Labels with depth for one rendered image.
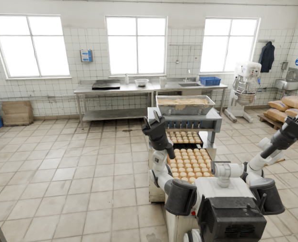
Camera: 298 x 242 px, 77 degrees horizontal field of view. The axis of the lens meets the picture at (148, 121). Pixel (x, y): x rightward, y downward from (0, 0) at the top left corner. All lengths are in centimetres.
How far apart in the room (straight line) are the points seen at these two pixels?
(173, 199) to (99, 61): 413
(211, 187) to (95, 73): 418
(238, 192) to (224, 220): 19
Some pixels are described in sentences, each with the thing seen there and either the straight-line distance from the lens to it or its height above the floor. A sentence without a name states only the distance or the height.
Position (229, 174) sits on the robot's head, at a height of 131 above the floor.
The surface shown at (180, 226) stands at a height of 58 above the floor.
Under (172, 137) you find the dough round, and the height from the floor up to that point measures 92.
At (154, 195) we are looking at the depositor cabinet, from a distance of 239.
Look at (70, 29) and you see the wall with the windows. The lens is 481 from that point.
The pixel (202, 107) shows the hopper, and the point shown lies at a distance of 190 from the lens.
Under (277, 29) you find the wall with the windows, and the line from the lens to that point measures 610.
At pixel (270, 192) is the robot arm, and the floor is 123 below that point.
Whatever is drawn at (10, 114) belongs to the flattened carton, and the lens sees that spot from 544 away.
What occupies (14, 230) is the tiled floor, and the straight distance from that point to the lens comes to 274.
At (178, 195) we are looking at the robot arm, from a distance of 95.
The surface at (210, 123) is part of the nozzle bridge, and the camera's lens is 204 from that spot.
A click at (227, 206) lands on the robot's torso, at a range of 94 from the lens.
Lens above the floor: 189
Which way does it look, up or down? 24 degrees down
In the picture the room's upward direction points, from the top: straight up
